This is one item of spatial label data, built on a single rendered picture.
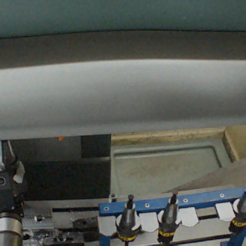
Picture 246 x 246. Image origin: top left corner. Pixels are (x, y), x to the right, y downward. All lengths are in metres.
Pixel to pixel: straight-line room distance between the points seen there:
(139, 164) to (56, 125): 2.04
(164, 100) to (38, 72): 0.05
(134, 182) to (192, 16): 1.96
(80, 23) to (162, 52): 0.04
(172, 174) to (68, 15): 2.02
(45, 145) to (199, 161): 0.89
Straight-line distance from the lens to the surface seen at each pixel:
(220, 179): 1.94
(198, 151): 2.34
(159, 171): 2.20
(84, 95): 0.18
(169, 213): 1.13
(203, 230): 1.57
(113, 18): 0.19
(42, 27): 0.19
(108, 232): 1.13
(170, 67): 0.18
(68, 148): 1.73
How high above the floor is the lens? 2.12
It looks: 39 degrees down
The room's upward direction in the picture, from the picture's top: 3 degrees clockwise
